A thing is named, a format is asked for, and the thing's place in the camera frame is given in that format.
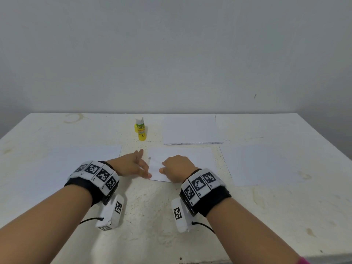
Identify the person's left forearm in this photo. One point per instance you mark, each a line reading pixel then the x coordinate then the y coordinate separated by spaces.
pixel 36 231

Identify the pink sleeve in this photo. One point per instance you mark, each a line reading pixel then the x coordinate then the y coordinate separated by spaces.
pixel 303 260

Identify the person's left hand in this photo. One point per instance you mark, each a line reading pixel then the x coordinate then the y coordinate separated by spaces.
pixel 131 164

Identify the person's right forearm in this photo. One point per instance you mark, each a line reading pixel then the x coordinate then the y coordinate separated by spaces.
pixel 250 233

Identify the glued white paper sheet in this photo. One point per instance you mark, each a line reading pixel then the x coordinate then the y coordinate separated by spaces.
pixel 191 129
pixel 206 159

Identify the person's right hand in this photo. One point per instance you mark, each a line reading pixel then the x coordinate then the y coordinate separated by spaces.
pixel 179 168

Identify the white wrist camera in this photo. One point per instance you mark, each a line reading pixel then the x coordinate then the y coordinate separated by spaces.
pixel 180 214
pixel 111 212

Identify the black marker wristband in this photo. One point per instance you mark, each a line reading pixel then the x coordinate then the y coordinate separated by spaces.
pixel 203 192
pixel 93 179

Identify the stack of white paper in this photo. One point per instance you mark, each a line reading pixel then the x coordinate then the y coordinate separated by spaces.
pixel 264 163
pixel 60 167

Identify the yellow glue cap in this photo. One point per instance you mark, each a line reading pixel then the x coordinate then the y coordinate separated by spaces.
pixel 136 127

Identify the yellow glue stick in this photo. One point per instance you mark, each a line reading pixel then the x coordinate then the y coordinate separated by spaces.
pixel 141 130

